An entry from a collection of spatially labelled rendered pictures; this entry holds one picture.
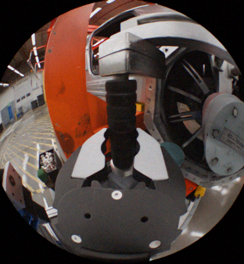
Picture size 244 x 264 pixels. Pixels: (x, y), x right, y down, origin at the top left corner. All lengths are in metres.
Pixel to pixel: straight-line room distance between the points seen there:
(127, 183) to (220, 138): 0.49
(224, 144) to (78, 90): 0.41
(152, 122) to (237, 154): 0.30
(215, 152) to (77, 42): 0.47
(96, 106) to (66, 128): 0.16
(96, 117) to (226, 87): 0.51
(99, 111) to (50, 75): 0.27
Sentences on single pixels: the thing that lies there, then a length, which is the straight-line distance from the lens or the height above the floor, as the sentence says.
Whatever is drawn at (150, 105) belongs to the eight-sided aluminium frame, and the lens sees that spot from 0.33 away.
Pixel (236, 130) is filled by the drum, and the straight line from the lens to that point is 0.16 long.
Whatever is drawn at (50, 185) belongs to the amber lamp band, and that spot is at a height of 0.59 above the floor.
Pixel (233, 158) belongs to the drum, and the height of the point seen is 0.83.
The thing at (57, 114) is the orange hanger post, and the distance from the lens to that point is 0.35.
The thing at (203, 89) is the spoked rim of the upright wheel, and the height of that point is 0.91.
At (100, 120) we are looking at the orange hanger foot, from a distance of 0.45.
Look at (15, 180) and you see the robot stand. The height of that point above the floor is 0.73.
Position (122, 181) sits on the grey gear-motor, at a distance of 0.56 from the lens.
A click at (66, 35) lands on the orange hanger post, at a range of 0.41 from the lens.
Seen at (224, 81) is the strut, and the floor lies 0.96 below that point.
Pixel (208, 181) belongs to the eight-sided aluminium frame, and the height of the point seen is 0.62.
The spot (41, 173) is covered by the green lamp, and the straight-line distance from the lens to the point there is 0.39.
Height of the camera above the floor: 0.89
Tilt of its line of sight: 31 degrees down
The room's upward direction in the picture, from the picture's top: 1 degrees counter-clockwise
